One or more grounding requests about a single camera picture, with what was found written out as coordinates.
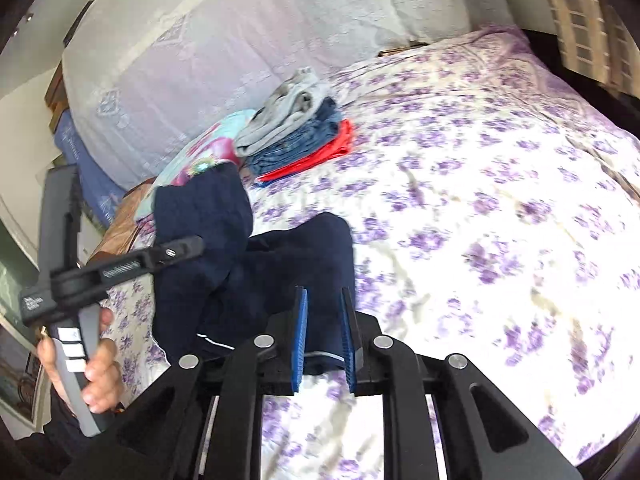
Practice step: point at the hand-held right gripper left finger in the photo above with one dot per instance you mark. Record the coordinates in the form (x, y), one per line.
(300, 340)

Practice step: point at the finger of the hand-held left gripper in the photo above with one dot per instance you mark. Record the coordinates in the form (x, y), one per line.
(160, 255)

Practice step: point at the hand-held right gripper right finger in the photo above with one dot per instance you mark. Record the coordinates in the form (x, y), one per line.
(348, 340)

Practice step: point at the navy blue pants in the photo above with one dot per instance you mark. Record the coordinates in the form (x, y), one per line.
(280, 260)

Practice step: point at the brown pillow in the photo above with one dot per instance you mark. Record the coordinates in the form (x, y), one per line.
(125, 225)

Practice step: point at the folded floral quilt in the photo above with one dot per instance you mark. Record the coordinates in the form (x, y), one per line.
(215, 145)

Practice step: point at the folded blue jeans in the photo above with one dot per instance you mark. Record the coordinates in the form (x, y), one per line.
(300, 147)

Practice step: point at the folded grey garment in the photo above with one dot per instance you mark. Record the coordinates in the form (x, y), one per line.
(280, 120)

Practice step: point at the bed with purple floral sheet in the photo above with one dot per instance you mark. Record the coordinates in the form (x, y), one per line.
(475, 210)

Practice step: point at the folded red garment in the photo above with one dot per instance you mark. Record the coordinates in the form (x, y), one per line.
(325, 152)

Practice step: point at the wooden cabinet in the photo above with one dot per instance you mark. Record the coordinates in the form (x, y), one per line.
(55, 95)

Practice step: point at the beige checked curtain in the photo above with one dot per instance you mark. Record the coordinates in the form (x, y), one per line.
(575, 15)

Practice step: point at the picture frame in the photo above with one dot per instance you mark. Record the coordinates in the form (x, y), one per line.
(15, 375)

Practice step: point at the dark bed frame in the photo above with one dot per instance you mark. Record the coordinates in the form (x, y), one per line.
(575, 75)

